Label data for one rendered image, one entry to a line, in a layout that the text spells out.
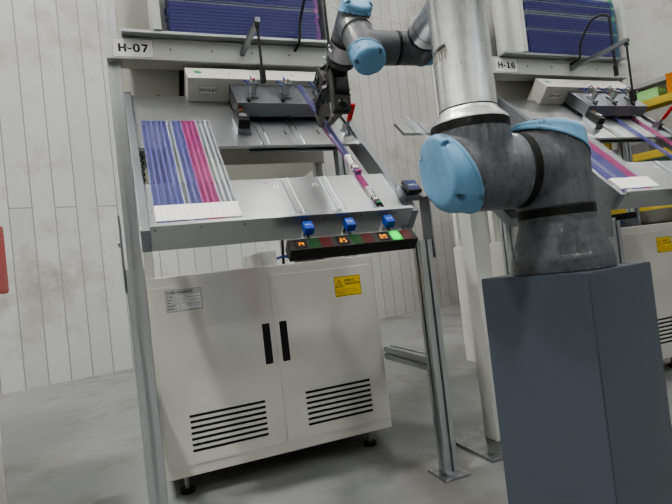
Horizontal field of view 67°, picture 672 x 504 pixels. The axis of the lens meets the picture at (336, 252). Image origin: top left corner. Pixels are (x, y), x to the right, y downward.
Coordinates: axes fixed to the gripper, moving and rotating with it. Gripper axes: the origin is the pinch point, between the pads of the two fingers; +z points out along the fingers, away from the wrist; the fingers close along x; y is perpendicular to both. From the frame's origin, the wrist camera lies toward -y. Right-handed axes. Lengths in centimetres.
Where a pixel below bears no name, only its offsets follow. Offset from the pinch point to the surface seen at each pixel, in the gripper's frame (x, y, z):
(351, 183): -5.9, -13.9, 8.9
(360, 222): -2.6, -29.6, 6.3
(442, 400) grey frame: -20, -72, 32
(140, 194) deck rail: 50, -15, 7
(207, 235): 36.3, -29.6, 6.2
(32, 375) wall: 127, 66, 280
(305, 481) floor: 14, -78, 61
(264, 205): 21.0, -21.4, 6.9
